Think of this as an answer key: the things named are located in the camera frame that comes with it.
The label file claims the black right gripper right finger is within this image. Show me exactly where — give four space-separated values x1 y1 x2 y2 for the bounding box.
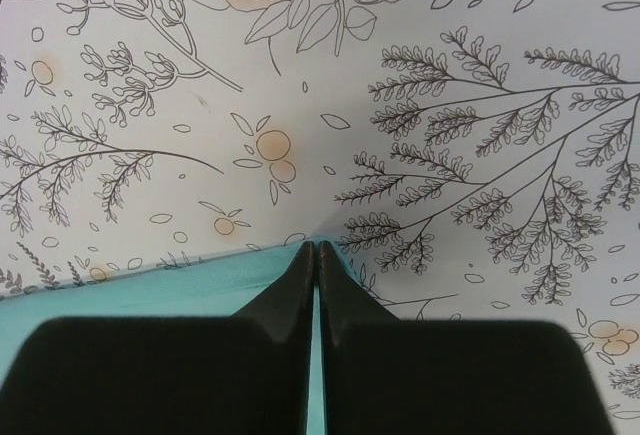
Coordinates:
317 241 613 434

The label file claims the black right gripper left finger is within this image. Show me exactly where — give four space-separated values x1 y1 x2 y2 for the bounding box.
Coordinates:
1 242 315 434

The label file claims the mint green t shirt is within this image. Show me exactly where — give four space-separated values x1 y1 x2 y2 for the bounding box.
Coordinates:
0 239 331 435

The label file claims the floral table mat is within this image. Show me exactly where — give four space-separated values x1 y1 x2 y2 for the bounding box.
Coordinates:
1 0 639 434

